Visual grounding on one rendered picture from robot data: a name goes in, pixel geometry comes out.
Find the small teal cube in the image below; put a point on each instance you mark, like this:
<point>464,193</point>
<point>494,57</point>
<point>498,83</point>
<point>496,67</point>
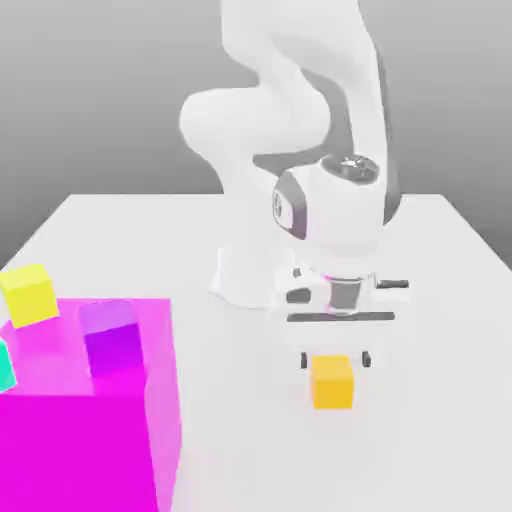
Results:
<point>6,368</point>

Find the small yellow cube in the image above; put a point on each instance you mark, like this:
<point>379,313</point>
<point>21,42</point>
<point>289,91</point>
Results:
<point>30,298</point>

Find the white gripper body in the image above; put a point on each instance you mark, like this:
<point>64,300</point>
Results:
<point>340,334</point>

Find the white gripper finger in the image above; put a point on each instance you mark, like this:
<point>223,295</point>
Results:
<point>304,360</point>
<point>366,359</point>

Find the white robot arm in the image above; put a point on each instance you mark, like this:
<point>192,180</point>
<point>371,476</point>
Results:
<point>288,120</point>

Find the small purple cube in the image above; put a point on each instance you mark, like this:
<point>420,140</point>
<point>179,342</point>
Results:
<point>114,352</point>

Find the small orange cube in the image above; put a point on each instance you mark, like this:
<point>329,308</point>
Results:
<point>332,386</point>

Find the large magenta box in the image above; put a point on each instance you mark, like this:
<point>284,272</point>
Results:
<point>72,448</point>

